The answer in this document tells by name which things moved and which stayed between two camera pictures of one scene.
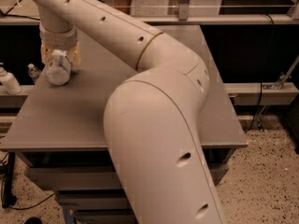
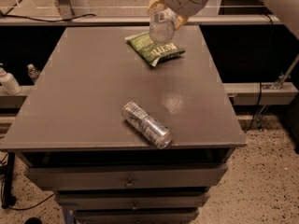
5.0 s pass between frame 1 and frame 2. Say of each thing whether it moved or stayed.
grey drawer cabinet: stayed
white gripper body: moved
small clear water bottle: stayed
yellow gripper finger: moved
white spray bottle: stayed
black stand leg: stayed
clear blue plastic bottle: moved
